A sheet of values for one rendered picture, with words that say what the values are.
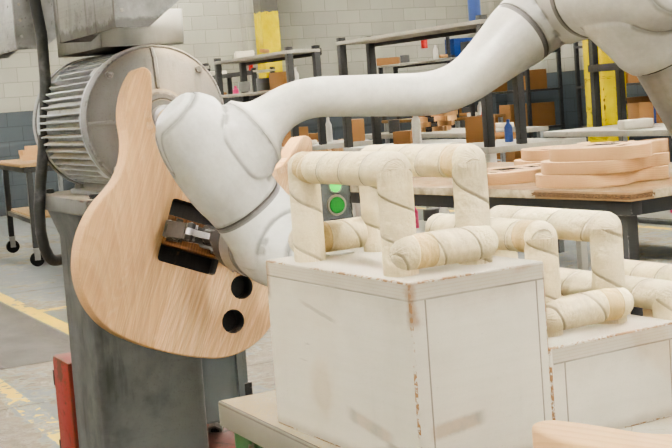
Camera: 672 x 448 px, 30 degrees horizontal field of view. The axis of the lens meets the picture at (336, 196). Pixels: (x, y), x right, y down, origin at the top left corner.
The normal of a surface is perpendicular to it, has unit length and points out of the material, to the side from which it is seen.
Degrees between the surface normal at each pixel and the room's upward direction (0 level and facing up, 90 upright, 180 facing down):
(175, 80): 83
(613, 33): 127
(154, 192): 87
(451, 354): 90
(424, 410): 90
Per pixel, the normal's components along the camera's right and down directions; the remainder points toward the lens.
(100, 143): 0.02, 0.23
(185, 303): 0.48, -0.03
